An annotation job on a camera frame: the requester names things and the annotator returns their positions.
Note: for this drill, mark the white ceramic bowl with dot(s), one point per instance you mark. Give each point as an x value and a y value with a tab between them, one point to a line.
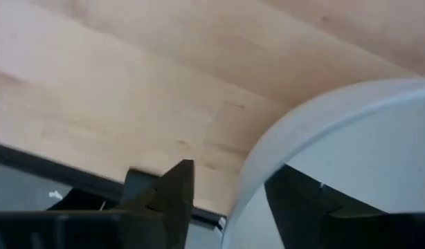
337	114

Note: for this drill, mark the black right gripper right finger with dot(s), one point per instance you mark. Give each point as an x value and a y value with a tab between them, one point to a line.
295	207

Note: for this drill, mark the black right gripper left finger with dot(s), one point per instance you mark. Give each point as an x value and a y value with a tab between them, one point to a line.
164	207

